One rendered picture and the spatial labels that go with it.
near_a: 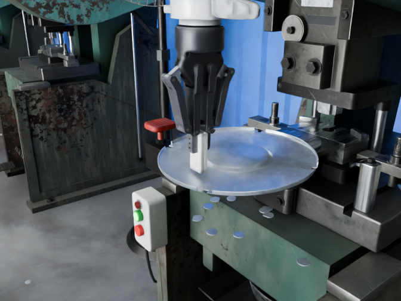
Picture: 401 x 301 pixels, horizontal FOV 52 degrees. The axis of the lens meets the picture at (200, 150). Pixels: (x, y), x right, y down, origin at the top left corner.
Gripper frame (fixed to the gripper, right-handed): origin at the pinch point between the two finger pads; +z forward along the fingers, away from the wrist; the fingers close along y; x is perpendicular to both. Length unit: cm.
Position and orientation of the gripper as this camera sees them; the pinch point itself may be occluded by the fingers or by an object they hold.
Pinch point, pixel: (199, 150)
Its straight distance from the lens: 68.8
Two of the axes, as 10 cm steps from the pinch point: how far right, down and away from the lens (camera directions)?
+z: -0.1, 9.3, 3.6
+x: 6.1, 2.9, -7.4
